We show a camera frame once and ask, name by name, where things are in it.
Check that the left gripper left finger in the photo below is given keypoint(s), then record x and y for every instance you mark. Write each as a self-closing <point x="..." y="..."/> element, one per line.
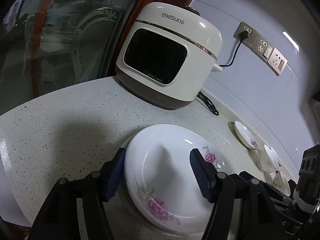
<point x="58" y="215"/>

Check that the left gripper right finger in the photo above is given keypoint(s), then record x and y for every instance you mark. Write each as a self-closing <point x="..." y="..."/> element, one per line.
<point x="212" y="182"/>

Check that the grey patterned white bowl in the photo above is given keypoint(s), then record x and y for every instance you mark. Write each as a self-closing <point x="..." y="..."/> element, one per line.
<point x="281" y="183"/>

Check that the large white floral bowl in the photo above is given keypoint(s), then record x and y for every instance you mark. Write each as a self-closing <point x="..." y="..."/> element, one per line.
<point x="269" y="161"/>

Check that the small floral plate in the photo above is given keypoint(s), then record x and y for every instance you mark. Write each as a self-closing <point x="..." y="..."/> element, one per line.
<point x="245" y="136"/>

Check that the large floral plate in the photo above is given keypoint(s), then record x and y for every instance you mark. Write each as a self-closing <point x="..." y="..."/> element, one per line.
<point x="159" y="185"/>

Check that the cream rice cooker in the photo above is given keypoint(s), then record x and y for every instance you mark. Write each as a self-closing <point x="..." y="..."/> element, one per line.
<point x="168" y="54"/>

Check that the wall socket panel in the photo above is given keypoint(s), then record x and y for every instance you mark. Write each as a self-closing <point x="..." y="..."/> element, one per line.
<point x="261" y="47"/>

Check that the glass window with wooden frame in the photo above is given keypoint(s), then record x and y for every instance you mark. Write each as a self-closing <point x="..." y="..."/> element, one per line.
<point x="47" y="45"/>

